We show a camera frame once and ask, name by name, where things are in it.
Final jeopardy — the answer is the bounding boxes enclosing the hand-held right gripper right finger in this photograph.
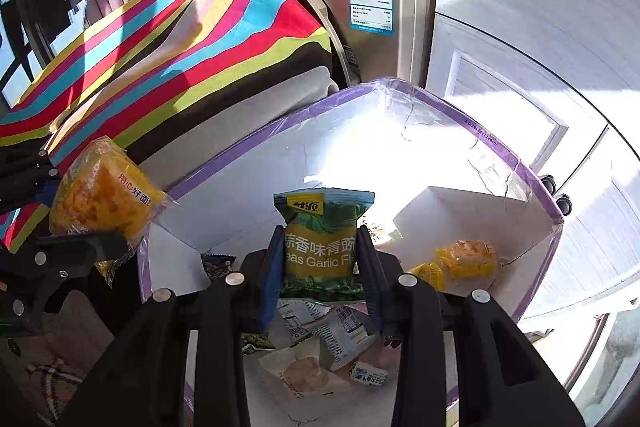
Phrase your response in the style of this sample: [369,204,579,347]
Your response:
[356,227,586,427]

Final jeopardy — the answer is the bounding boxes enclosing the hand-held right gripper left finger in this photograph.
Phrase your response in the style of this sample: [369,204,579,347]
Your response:
[60,227,286,427]

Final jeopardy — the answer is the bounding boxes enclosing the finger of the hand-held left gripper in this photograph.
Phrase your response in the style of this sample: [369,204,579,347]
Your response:
[0,148,61,214]
[32,231,129,308]

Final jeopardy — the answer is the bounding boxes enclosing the white and yellow snack packet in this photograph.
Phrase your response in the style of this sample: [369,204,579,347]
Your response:
[277,299,332,344]

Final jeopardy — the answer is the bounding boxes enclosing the green pea snack packet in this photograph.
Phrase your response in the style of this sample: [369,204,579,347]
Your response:
[273,188,376,303]

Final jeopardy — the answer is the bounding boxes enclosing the clear packet of orange snack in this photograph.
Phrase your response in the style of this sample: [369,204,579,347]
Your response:
[434,239,501,282]
[49,136,168,288]

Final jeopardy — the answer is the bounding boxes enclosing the small white and green packet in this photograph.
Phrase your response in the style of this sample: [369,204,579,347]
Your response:
[242,332,276,353]

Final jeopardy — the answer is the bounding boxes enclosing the dark brown snack packet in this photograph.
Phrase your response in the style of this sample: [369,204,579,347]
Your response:
[201,253,236,283]

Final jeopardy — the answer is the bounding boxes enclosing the small yellow snack packet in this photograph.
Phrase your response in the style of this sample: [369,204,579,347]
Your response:
[406,263,447,293]

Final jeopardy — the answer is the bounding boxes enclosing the small white and blue packet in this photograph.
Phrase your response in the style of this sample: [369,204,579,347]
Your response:
[350,359,390,389]

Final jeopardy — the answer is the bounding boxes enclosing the white box with purple edge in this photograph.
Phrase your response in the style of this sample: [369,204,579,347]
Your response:
[137,78,565,427]

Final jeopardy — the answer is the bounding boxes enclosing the beige plaid-patterned bag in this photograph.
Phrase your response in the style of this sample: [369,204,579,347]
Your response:
[0,289,117,427]

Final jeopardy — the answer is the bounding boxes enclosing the multicolour striped cloth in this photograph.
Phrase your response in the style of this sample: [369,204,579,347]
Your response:
[0,0,333,253]

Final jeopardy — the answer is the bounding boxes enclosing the washing machine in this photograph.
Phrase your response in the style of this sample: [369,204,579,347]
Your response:
[150,0,441,95]

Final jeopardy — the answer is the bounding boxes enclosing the white panelled cabinet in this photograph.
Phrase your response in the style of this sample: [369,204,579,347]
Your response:
[425,0,640,358]

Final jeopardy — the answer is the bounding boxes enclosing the dark window frame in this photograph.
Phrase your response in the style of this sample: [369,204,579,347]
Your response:
[0,0,166,108]

